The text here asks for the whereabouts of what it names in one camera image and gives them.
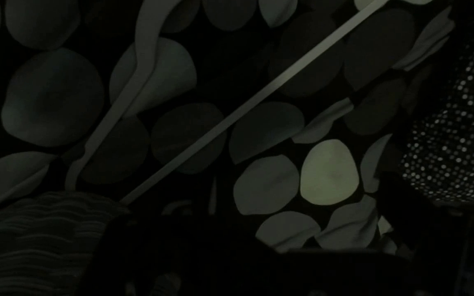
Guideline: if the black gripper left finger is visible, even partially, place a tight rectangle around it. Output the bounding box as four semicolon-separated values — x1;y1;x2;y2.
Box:
82;213;282;296

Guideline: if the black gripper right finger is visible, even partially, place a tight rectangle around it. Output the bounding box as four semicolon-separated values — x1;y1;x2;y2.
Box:
378;173;472;296

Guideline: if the woven wicker basket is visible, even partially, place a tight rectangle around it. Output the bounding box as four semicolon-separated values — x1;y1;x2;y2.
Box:
0;191;131;296

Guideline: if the black dotted bedspread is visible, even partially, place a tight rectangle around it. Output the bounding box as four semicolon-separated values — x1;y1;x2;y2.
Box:
0;0;474;296

